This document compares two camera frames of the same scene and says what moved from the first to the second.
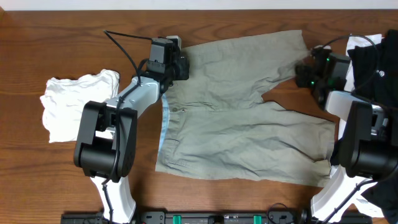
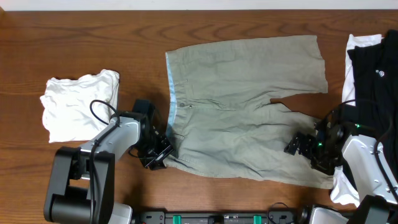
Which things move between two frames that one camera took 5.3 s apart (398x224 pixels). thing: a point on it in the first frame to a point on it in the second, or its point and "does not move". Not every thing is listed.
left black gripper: (181, 66) to (158, 152)
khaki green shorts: (214, 120) does not move
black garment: (374, 75) does not move
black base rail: (196, 217) does not move
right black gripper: (303, 75) to (306, 144)
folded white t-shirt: (65, 101) does not move
